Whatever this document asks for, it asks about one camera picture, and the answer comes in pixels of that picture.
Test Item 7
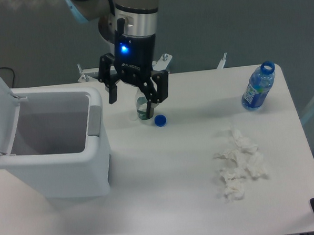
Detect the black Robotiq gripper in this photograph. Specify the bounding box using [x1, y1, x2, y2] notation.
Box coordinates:
[98, 34, 169, 118]

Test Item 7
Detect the white trash can lid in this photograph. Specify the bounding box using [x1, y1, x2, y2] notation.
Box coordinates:
[0, 77, 28, 156]

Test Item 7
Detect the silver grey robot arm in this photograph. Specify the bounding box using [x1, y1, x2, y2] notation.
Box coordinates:
[65, 0, 169, 119]

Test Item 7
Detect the white small bottle cap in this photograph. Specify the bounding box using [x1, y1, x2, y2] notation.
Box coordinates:
[128, 114, 138, 121]

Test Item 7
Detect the blue bottle cap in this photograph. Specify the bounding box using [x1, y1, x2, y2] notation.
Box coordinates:
[154, 114, 167, 127]

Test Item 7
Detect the grey trash can push button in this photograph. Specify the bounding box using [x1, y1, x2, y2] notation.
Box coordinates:
[87, 105, 102, 136]

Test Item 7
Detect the white trash can body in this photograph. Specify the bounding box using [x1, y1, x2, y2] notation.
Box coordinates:
[0, 84, 111, 198]

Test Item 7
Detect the clear small water bottle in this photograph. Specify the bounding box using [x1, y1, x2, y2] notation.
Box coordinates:
[135, 88, 152, 121]

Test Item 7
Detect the crumpled white tissue left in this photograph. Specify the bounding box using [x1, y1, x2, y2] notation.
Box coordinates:
[214, 149, 246, 167]

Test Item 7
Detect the crumpled white tissue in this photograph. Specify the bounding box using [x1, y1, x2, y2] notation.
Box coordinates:
[224, 179, 245, 202]
[246, 152, 268, 179]
[231, 128, 259, 154]
[214, 149, 246, 167]
[220, 167, 247, 183]

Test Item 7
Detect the crumpled white tissue upper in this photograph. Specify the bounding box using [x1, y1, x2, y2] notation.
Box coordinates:
[231, 128, 259, 154]

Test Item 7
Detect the blue drink bottle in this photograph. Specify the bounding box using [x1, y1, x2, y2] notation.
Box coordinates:
[241, 60, 275, 111]

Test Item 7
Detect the crumpled white tissue middle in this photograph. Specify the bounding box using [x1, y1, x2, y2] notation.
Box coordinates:
[220, 167, 247, 183]

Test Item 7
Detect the crumpled white tissue bottom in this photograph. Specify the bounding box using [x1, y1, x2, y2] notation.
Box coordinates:
[224, 179, 245, 202]

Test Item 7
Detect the crumpled white tissue right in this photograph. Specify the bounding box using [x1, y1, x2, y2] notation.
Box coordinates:
[246, 152, 268, 179]

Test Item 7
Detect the white metal base frame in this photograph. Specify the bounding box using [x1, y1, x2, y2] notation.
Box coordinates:
[77, 52, 227, 83]

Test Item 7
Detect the black cable on floor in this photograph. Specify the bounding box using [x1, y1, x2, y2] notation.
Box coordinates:
[0, 66, 16, 88]

